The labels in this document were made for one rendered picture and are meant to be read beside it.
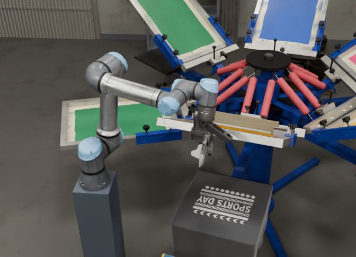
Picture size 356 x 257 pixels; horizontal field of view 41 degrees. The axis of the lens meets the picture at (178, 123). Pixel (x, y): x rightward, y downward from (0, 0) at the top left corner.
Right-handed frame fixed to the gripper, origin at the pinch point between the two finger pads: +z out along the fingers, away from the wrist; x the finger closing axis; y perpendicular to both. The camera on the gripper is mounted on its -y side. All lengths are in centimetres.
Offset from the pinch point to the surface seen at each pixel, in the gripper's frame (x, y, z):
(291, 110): -142, -21, 6
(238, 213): -45, -9, 43
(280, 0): -247, 10, -64
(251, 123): -74, -5, 1
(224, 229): -32, -6, 47
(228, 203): -51, -2, 41
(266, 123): -74, -14, -1
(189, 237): -28, 12, 54
